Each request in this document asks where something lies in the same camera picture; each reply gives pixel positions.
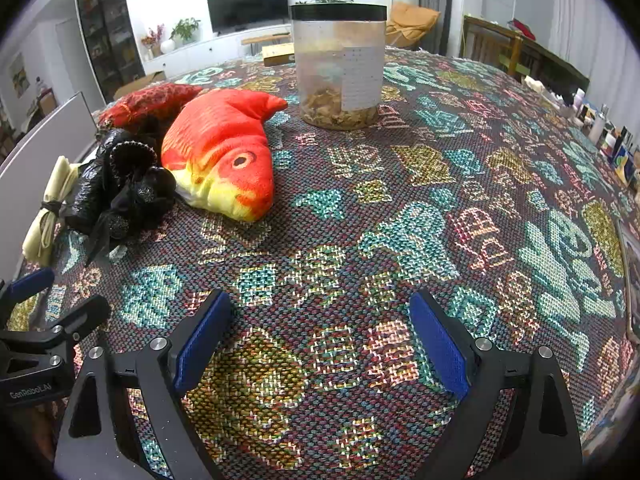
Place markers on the dark glass display cabinet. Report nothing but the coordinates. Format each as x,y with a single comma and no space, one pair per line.
107,30

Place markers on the green potted plant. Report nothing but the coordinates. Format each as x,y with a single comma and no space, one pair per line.
185,30

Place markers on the round white vase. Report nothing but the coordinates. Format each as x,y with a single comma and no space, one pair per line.
167,46

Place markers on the red flower branches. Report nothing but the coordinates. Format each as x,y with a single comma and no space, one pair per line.
152,37

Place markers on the framed wall picture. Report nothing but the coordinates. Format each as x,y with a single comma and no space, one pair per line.
19,75

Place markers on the row of small bottles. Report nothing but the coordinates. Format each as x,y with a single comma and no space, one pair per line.
605,135

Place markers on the clear plastic jar black lid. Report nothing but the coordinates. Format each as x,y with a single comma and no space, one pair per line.
340,60

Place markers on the grey padded panel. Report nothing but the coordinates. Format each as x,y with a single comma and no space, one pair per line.
40,160

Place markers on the black flat television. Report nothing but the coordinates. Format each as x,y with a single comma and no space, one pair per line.
247,6

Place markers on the colourful woven blanket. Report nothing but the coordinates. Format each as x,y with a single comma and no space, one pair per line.
400,240

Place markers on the yellow flat box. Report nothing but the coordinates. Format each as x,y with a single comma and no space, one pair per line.
277,54

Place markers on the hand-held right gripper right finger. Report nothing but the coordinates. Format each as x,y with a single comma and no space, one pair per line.
440,345

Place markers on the red cloth item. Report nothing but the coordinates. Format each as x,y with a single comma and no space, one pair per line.
522,27

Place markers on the white television cabinet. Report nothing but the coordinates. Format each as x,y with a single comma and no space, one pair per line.
200,55

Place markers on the wooden side table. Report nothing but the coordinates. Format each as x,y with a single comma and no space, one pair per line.
265,37

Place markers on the dark wooden desk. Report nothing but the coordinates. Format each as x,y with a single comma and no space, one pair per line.
515,52

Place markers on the orange fish plush toy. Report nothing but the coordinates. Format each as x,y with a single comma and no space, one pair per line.
220,160

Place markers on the white sheer curtain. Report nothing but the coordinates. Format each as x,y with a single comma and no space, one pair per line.
585,15

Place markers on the cream tied cloth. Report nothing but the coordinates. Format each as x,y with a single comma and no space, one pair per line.
50,195

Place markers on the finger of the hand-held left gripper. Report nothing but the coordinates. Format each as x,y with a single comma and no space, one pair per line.
32,280
85,312

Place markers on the orange lounge chair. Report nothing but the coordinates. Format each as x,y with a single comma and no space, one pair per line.
412,22

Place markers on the brown cardboard box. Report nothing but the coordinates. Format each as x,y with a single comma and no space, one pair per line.
137,82

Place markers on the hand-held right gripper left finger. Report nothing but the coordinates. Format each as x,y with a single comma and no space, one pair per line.
202,342

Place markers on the red mesh bag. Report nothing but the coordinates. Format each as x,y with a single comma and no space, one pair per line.
145,102

